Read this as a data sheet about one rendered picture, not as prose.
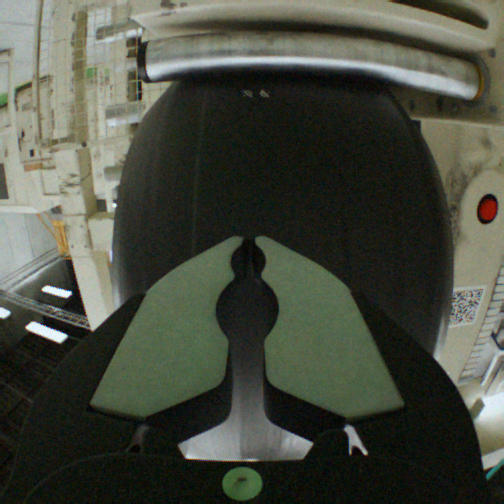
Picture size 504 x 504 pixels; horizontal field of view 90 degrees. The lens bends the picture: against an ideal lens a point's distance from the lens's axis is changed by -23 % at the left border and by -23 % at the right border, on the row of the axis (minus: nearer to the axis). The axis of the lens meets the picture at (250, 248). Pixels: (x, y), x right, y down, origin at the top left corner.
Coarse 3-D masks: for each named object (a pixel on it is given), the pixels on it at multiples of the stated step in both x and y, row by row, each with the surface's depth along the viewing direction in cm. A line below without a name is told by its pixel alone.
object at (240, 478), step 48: (144, 432) 5; (336, 432) 5; (48, 480) 3; (96, 480) 4; (144, 480) 4; (192, 480) 4; (240, 480) 4; (288, 480) 4; (336, 480) 4; (384, 480) 4; (432, 480) 3
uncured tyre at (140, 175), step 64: (192, 128) 23; (256, 128) 23; (320, 128) 23; (384, 128) 23; (128, 192) 24; (192, 192) 21; (256, 192) 21; (320, 192) 21; (384, 192) 21; (128, 256) 23; (192, 256) 21; (320, 256) 21; (384, 256) 21; (448, 256) 23; (256, 320) 21; (448, 320) 24; (256, 384) 21; (192, 448) 26; (256, 448) 25
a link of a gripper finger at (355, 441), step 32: (384, 320) 8; (384, 352) 7; (416, 352) 6; (416, 384) 6; (448, 384) 6; (384, 416) 5; (416, 416) 5; (448, 416) 5; (352, 448) 5; (384, 448) 5; (416, 448) 4; (448, 448) 4; (448, 480) 4; (480, 480) 3
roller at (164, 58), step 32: (224, 32) 24; (256, 32) 24; (288, 32) 24; (160, 64) 24; (192, 64) 25; (224, 64) 25; (256, 64) 25; (288, 64) 25; (320, 64) 25; (352, 64) 24; (384, 64) 24; (416, 64) 24; (448, 64) 23
